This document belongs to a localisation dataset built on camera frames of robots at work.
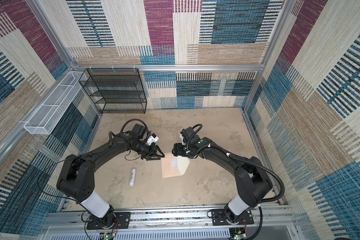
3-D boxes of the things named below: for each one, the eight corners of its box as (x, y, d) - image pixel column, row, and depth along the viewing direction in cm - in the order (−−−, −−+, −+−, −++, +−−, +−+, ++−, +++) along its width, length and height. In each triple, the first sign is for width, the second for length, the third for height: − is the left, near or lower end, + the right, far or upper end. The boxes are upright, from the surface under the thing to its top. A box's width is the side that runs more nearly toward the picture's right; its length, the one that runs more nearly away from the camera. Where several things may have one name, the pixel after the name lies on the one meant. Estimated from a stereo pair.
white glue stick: (129, 186, 86) (128, 184, 84) (133, 169, 92) (132, 167, 90) (134, 186, 86) (132, 184, 84) (137, 169, 92) (136, 167, 90)
